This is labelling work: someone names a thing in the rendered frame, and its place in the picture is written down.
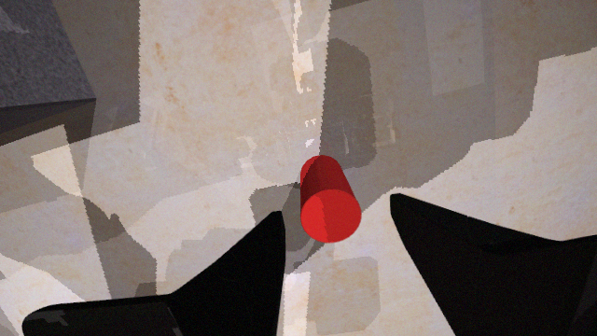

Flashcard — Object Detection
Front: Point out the red cylinder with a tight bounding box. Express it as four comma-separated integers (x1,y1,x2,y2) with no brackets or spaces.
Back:
300,155,362,244

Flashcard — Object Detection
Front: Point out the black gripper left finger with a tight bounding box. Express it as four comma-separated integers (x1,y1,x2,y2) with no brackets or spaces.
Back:
21,211,285,336

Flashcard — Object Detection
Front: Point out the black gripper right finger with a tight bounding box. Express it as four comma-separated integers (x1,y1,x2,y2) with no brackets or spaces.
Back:
390,193,597,336

